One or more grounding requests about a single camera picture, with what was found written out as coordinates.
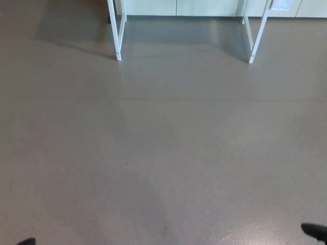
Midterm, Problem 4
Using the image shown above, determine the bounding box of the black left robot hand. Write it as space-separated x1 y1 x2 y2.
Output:
16 237 37 245

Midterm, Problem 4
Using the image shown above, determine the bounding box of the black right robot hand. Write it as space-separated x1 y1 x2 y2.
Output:
300 223 327 242

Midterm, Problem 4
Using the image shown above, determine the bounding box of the white cabinet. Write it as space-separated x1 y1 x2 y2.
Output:
115 0 327 19

